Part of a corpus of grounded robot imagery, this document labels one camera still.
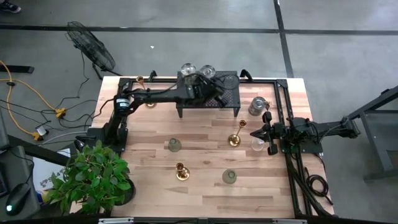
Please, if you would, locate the person's shoe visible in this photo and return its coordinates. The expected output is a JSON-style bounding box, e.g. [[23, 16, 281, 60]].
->
[[0, 0, 22, 14]]

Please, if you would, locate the yellow extension cable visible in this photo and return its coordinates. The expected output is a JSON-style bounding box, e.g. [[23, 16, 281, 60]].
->
[[0, 60, 68, 141]]

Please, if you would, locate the black computer mouse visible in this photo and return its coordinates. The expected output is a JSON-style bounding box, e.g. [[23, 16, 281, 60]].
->
[[5, 182, 32, 217]]

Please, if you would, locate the illustrated tin box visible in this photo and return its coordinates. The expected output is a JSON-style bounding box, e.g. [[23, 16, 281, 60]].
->
[[180, 63, 198, 78]]

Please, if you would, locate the silver metal bracket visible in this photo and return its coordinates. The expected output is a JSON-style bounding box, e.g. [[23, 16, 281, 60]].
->
[[98, 217, 134, 224], [272, 218, 307, 224]]

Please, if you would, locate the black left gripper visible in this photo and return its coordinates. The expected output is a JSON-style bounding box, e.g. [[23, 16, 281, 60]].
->
[[188, 74, 226, 109]]

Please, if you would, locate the printed tin candle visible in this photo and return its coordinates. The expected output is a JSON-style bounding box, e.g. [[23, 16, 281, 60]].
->
[[248, 96, 269, 117]]

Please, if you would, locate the grey desk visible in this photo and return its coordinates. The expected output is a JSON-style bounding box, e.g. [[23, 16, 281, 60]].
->
[[0, 145, 41, 222]]

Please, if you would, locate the black metal mesh shelf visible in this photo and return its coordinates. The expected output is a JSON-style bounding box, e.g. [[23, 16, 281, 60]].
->
[[176, 70, 242, 118]]

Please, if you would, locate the black floor fan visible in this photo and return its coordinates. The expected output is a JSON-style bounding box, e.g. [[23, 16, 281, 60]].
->
[[64, 21, 123, 80]]

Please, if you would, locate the coiled black cable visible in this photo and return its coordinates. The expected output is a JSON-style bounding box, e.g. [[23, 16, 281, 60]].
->
[[305, 173, 334, 206]]

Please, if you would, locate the black aluminium table frame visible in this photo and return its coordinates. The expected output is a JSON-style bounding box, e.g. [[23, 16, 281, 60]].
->
[[118, 77, 335, 218]]

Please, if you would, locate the large clear glass candleholder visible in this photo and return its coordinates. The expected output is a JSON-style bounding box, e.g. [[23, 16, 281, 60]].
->
[[221, 169, 238, 185]]

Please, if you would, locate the small clear glass candleholder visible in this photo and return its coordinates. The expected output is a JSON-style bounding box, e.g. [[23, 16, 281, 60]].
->
[[167, 138, 182, 153]]

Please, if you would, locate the tall brass candlestick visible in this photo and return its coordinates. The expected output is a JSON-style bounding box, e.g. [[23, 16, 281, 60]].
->
[[136, 75, 157, 109], [175, 162, 191, 182], [228, 119, 248, 147]]

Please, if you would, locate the white paper bag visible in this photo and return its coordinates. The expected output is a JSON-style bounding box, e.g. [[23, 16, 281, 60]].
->
[[32, 148, 72, 194]]

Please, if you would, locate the clear ribbed glass candle holder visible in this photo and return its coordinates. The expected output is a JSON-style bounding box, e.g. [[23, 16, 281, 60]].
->
[[251, 138, 266, 152]]

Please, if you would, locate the green leafy plant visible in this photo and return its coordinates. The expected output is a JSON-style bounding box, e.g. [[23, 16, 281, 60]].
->
[[46, 139, 133, 215]]

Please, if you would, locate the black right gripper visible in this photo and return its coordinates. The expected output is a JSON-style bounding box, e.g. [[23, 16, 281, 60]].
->
[[250, 110, 285, 156]]

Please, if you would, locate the black plant pot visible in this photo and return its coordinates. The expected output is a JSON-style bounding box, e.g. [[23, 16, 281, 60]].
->
[[118, 179, 137, 207]]

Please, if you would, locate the grey power adapter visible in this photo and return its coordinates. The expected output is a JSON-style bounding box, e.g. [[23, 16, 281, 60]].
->
[[35, 125, 50, 137]]

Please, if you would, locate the black floor bar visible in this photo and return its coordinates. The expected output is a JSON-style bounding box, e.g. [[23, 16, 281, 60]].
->
[[0, 65, 35, 74]]

